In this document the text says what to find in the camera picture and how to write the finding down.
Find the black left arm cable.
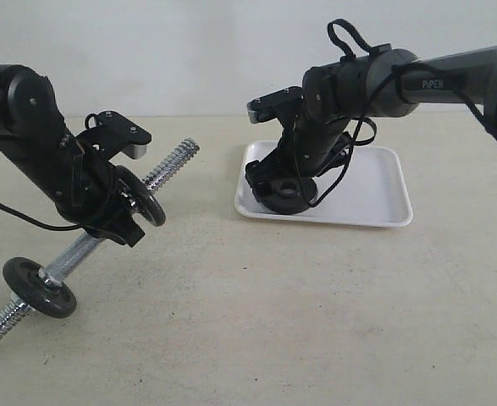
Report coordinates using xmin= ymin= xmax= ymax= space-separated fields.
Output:
xmin=0 ymin=113 xmax=126 ymax=233

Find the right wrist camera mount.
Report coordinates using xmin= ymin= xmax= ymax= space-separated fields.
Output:
xmin=246 ymin=86 xmax=302 ymax=124

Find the black weight plate end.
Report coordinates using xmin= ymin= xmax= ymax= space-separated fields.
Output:
xmin=116 ymin=165 xmax=166 ymax=227

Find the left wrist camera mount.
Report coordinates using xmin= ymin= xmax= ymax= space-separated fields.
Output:
xmin=77 ymin=110 xmax=152 ymax=160

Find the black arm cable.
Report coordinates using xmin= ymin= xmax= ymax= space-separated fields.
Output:
xmin=290 ymin=18 xmax=497 ymax=208
xmin=0 ymin=113 xmax=126 ymax=233

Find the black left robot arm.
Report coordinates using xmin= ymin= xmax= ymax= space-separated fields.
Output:
xmin=0 ymin=64 xmax=152 ymax=246

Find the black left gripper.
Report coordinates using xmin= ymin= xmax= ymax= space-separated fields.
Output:
xmin=55 ymin=143 xmax=145 ymax=247

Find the chrome threaded dumbbell bar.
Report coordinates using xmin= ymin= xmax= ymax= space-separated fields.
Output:
xmin=0 ymin=138 xmax=200 ymax=340

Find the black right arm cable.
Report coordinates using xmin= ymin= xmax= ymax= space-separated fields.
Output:
xmin=290 ymin=18 xmax=497 ymax=208

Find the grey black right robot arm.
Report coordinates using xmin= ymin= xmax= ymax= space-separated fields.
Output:
xmin=245 ymin=44 xmax=497 ymax=214

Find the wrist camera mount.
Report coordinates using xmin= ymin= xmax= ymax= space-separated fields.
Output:
xmin=246 ymin=86 xmax=302 ymax=124
xmin=77 ymin=110 xmax=152 ymax=160

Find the white plastic tray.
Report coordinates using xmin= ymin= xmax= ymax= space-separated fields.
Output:
xmin=234 ymin=140 xmax=413 ymax=228

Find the black weight plate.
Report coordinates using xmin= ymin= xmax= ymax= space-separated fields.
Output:
xmin=3 ymin=257 xmax=77 ymax=319
xmin=261 ymin=178 xmax=318 ymax=215

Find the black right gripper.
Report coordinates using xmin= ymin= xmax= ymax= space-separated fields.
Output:
xmin=245 ymin=111 xmax=351 ymax=203

